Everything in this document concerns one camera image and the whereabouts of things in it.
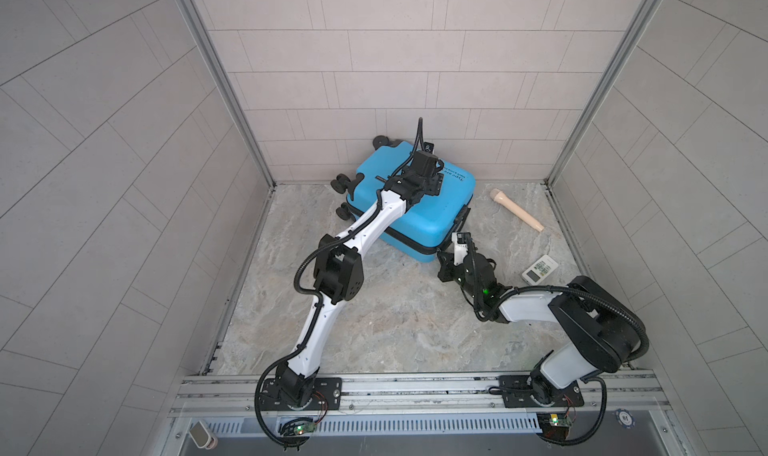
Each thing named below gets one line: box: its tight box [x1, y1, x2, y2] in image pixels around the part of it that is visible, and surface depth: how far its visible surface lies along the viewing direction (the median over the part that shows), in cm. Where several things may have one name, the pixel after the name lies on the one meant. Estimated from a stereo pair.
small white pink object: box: [189, 420, 218, 450], surface depth 64 cm
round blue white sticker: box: [615, 408, 636, 429], surface depth 69 cm
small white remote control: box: [521, 254, 559, 286], surface depth 93 cm
